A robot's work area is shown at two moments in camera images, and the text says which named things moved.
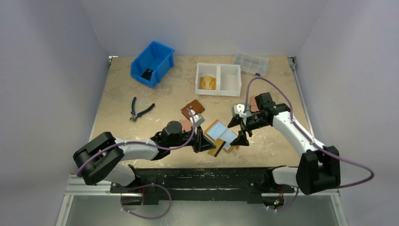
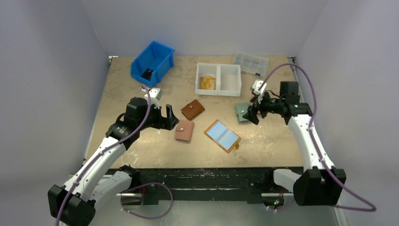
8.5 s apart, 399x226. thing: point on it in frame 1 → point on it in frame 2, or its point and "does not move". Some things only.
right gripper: (244, 125) → (257, 108)
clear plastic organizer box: (251, 63) does not move
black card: (147, 74) does not move
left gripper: (200, 142) → (166, 123)
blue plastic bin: (152, 63) does not move
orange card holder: (218, 130) does not move
